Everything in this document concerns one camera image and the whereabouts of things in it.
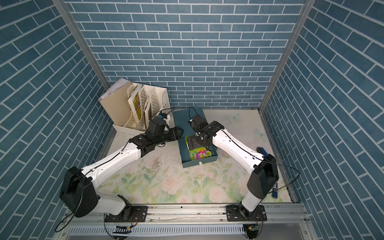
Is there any green flower seed bag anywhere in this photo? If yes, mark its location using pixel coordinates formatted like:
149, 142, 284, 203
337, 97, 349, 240
185, 135, 212, 161

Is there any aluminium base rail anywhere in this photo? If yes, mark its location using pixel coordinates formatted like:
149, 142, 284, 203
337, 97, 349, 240
54, 203, 317, 240

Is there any black blue tool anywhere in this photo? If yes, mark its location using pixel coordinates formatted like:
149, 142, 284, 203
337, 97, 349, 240
257, 147, 269, 161

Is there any teal drawer cabinet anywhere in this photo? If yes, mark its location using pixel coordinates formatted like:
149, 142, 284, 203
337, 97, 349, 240
173, 107, 206, 137

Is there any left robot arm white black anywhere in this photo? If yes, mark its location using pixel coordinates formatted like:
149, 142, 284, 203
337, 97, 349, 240
59, 117, 184, 222

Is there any beige folder with papers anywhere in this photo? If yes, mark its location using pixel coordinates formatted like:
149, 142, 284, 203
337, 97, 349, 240
99, 78, 132, 127

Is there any floral table mat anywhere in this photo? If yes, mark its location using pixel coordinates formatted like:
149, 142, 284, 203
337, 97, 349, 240
98, 109, 273, 204

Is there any cream mesh file organizer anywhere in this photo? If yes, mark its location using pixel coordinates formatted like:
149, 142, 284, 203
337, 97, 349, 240
113, 85, 170, 136

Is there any yellow green booklet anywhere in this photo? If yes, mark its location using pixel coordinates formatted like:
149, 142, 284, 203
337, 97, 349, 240
127, 84, 143, 125

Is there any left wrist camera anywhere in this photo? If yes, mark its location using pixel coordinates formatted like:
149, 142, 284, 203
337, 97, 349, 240
158, 113, 171, 124

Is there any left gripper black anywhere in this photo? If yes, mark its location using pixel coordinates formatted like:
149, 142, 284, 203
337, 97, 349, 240
153, 126, 185, 147

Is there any teal drawer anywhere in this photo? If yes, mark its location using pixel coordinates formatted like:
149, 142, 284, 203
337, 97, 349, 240
178, 135, 218, 168

